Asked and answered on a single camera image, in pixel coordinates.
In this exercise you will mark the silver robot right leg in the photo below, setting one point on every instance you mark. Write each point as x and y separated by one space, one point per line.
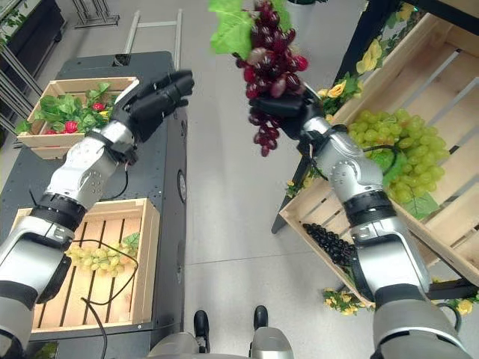
270 343

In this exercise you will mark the red grape bunch with leaf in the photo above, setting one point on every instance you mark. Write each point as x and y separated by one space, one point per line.
267 63

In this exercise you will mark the wooden crate with slatted bottom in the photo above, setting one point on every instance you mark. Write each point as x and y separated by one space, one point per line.
112 269

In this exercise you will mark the small green grape bunch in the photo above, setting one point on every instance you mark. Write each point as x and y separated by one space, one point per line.
100 255

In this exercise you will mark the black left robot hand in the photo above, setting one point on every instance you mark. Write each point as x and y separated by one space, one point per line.
157 104

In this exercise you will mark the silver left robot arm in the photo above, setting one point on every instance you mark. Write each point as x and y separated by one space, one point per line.
56 209

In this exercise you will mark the large green grape bunch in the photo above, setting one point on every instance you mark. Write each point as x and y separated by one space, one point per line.
411 149

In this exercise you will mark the leafy greens with red fruits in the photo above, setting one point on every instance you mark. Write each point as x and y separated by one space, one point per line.
71 110

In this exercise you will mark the metal ladder frame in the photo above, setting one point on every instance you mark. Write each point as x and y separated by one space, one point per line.
157 33

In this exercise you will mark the large tilted wooden crate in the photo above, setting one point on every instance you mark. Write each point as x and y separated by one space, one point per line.
434 123

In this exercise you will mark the small tilted wooden crate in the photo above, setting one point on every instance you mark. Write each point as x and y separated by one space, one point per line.
318 224

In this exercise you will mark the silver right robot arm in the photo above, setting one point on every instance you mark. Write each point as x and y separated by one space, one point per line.
378 224

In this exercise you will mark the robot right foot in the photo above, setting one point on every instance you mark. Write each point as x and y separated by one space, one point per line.
260 317

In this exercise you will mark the dark cabinet on wheels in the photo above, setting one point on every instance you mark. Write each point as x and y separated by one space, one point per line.
30 30

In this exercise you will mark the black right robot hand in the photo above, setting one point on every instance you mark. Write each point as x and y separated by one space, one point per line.
280 109

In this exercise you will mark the black grape bunch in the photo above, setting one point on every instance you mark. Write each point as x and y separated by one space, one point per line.
331 243

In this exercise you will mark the metal rack frame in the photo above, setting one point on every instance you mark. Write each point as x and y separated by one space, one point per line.
95 13

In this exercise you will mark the dark grey cart table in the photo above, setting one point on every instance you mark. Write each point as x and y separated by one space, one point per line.
164 179

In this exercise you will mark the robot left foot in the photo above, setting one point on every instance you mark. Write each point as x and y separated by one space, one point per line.
201 324

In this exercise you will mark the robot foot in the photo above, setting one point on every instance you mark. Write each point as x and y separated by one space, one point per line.
260 317
201 324

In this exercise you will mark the silver robot leg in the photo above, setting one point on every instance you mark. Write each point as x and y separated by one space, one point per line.
270 343
176 346

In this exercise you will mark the black metal shelf frame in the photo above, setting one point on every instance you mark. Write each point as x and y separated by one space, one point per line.
361 41

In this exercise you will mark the wooden crate with greens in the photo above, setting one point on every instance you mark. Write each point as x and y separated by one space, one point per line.
63 112

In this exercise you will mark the yellow flower garland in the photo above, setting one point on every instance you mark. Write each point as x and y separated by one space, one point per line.
368 60

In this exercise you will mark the silver robot left leg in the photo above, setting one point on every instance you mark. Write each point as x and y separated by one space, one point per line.
176 346

